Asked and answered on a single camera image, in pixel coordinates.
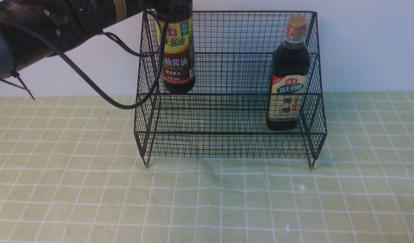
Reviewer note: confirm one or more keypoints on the dark soy sauce bottle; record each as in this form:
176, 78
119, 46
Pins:
178, 64

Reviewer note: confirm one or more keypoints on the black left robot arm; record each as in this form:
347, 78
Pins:
65, 23

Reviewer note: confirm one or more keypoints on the black wire mesh rack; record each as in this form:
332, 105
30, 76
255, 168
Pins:
224, 115

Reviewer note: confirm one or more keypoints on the green checkered tablecloth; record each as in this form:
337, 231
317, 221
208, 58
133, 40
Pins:
70, 172

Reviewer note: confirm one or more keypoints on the vinegar bottle with tan cap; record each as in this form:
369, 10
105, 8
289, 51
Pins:
289, 70

